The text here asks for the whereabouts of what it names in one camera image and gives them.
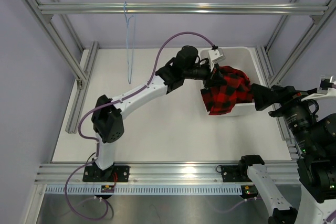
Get white plastic basket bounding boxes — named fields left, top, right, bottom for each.
left=212, top=47, right=265, bottom=116

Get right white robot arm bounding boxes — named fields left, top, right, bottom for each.
left=237, top=81, right=335, bottom=223

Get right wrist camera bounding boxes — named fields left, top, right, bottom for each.
left=301, top=74, right=335, bottom=101

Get light blue wire hanger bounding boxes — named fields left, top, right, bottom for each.
left=123, top=1, right=137, bottom=84

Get right aluminium frame post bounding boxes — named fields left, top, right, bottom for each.
left=265, top=0, right=335, bottom=85

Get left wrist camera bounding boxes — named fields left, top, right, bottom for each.
left=208, top=48, right=225, bottom=70

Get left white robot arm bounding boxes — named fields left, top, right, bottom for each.
left=91, top=46, right=225, bottom=182

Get aluminium frame crossbar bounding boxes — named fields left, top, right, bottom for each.
left=38, top=3, right=329, bottom=16

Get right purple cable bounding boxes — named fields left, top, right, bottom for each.
left=209, top=81, right=336, bottom=224

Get left aluminium frame post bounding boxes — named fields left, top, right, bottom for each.
left=21, top=0, right=88, bottom=90

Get white slotted cable duct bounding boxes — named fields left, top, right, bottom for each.
left=45, top=184, right=244, bottom=196

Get aluminium frame post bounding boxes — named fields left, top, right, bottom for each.
left=265, top=0, right=335, bottom=85
left=21, top=0, right=88, bottom=90

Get red black plaid shirt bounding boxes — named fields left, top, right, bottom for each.
left=200, top=66, right=254, bottom=115

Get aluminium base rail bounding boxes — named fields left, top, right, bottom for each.
left=34, top=161, right=299, bottom=185

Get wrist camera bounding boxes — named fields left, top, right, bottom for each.
left=301, top=74, right=335, bottom=101
left=208, top=48, right=225, bottom=70

